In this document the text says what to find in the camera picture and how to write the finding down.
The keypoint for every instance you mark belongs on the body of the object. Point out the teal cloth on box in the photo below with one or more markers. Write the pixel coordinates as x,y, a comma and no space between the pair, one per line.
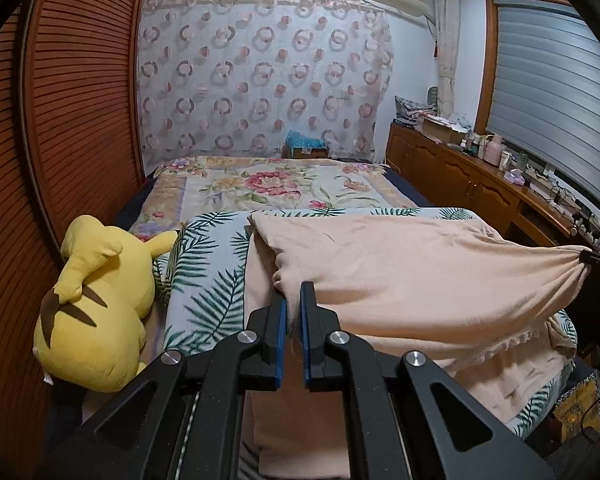
299,146

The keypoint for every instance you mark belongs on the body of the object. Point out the pink thermos jug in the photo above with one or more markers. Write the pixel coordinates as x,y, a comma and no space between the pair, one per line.
493,150

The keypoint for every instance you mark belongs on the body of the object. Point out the patterned fabric bag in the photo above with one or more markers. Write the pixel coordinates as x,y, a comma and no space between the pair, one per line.
409,113

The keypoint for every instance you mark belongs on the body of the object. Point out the long wooden cabinet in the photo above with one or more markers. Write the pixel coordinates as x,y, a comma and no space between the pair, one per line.
448,178

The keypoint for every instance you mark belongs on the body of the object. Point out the palm leaf print sheet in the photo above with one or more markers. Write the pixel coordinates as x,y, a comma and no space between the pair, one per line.
201,282

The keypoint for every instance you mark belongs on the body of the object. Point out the yellow plush toy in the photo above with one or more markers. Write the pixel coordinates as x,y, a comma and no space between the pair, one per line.
90,330

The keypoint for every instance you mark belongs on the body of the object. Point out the beige printed t-shirt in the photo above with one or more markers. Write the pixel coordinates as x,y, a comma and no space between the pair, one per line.
489,312

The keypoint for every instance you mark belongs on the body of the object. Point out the purple small object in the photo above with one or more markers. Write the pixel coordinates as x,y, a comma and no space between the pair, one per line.
515,177

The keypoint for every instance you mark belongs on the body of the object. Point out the yellow patterned cushion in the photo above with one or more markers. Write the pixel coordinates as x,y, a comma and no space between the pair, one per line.
579,408

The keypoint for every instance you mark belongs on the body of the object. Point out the floral quilt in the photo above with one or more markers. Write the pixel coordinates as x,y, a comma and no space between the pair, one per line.
190,186

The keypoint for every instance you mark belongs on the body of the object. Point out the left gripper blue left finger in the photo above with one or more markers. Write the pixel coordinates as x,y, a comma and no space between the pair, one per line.
214,385

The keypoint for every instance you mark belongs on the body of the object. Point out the beige tied curtain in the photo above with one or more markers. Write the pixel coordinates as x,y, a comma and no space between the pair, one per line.
447,39

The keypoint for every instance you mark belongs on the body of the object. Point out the grey window blind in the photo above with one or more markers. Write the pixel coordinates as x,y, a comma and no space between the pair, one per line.
546,93

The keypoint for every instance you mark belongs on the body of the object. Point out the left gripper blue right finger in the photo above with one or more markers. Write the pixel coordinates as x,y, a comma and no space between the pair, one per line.
337,361

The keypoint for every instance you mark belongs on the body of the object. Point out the cardboard box on cabinet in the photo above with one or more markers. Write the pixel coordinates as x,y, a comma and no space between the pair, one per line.
439,132

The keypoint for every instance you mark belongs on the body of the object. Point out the circle pattern lace curtain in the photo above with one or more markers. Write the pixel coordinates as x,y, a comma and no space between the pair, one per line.
234,77

